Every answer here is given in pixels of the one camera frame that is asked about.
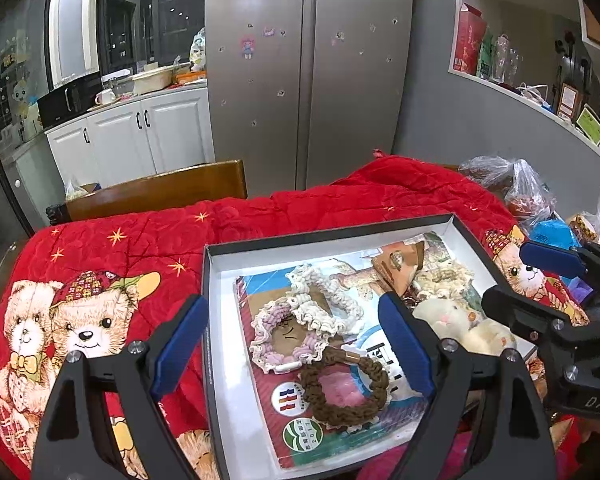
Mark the silver refrigerator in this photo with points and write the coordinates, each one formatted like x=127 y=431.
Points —
x=305 y=85

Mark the printed booklet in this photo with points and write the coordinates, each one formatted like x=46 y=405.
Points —
x=300 y=435

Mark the patterned bag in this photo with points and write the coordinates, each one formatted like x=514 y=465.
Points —
x=197 y=50

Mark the white kitchen cabinet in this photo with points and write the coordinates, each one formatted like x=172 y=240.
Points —
x=130 y=140

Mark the white mug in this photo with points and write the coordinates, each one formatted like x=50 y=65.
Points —
x=105 y=97

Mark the black cardboard box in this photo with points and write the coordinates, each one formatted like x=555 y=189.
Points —
x=220 y=360

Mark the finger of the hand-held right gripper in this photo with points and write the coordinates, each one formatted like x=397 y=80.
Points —
x=550 y=257
x=515 y=310

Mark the blue plastic bag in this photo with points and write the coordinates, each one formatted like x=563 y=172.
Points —
x=550 y=232

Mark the red printed blanket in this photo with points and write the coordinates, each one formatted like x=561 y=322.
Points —
x=130 y=240

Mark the dark glass upper cabinet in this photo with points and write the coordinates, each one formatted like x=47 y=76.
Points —
x=150 y=15

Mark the white basin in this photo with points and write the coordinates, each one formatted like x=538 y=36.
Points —
x=152 y=80

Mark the brown paper package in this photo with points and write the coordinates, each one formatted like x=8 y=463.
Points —
x=395 y=270

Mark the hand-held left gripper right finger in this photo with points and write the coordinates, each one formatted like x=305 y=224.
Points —
x=405 y=345

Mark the green box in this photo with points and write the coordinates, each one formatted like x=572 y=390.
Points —
x=486 y=55

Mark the red box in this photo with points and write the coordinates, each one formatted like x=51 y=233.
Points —
x=467 y=40

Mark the white wall shelf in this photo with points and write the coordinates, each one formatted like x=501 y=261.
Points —
x=530 y=105

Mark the black microwave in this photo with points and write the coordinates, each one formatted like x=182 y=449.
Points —
x=67 y=102

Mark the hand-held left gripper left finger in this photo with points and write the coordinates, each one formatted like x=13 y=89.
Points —
x=180 y=345

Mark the white plush toy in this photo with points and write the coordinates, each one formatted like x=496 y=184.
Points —
x=450 y=315

